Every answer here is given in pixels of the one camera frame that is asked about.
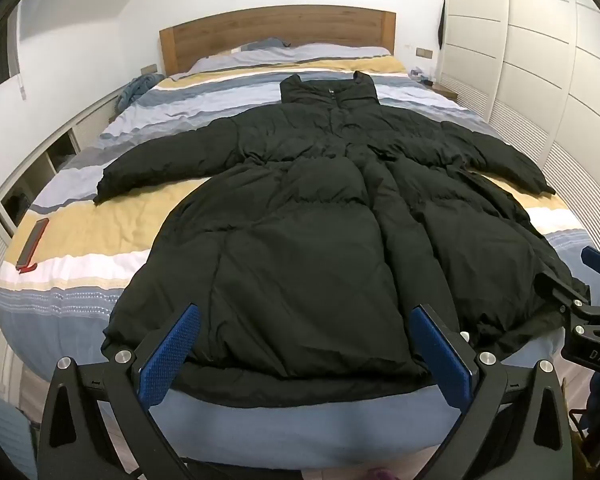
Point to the white wardrobe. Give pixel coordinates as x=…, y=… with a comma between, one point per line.
x=531, y=70

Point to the striped duvet on bed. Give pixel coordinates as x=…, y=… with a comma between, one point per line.
x=90, y=252

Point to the wall socket plate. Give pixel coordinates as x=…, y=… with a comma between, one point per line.
x=424, y=53

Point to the blue clothes pile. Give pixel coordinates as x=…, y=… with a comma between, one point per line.
x=135, y=89

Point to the black puffer coat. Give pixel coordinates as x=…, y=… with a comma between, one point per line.
x=318, y=224

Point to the smartphone in red case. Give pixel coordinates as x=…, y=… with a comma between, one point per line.
x=25, y=262

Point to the white low shelf unit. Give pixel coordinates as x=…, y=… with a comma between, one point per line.
x=32, y=175

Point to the grey blue pillow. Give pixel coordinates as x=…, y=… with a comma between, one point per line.
x=272, y=52

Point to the wooden headboard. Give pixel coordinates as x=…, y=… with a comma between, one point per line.
x=184, y=44

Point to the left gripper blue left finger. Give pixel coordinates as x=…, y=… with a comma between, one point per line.
x=162, y=353

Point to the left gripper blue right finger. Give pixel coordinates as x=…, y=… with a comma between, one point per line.
x=447, y=355

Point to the wooden nightstand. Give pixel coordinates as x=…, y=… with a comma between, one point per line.
x=443, y=91

